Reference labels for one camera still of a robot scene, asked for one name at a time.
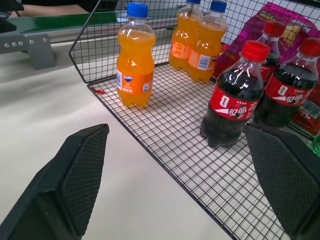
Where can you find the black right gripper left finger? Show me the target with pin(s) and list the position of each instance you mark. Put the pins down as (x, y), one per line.
(75, 175)

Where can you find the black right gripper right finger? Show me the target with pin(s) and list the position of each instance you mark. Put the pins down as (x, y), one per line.
(287, 180)

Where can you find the green conveyor belt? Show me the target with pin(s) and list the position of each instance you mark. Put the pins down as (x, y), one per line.
(62, 21)

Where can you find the green bottle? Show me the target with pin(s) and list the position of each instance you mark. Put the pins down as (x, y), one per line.
(316, 145)

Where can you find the red snack bag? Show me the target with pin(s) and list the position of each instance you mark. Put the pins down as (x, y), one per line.
(306, 117)

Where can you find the red-capped cola bottle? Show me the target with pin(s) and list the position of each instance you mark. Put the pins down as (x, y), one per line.
(268, 50)
(233, 100)
(287, 90)

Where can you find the orange Fanta soda bottle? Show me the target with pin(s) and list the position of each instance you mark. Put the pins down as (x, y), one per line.
(183, 35)
(206, 45)
(135, 57)

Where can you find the magenta snack bag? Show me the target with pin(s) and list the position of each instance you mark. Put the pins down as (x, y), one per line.
(250, 32)

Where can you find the grey conveyor bracket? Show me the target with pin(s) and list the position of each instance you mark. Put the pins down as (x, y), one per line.
(27, 47)

